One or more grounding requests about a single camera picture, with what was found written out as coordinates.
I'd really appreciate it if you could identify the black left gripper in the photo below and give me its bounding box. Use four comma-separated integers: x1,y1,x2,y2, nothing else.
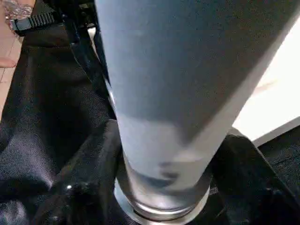
9,0,118,119

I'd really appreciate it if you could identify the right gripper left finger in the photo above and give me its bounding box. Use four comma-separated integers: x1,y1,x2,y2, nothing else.
30,119,124,225

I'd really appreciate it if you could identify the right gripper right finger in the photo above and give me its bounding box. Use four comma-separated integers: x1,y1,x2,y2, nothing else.
206,129,300,225

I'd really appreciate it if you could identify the white plastic table top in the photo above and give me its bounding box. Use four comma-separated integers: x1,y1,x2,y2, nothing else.
232,19,300,142

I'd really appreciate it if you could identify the white plastic table leg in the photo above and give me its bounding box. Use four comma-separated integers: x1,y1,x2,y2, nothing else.
94,0,300,223

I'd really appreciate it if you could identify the black work mat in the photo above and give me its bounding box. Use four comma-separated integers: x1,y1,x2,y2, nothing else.
0,21,300,225

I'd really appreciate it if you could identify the multicoloured crumpled cloth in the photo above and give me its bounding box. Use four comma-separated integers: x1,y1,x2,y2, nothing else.
2,0,34,21

